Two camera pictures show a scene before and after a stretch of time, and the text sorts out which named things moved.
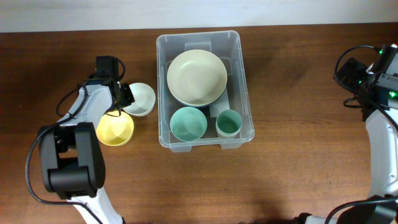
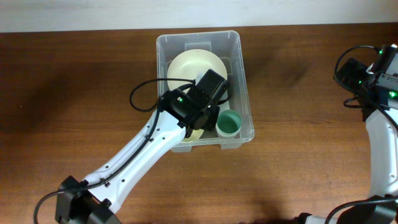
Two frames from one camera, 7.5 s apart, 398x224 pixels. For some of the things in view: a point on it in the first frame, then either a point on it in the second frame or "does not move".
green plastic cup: [228, 124] does not move
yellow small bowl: [115, 130] → [195, 135]
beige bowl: [197, 77] does not move
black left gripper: [130, 98] → [212, 122]
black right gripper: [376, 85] does not move
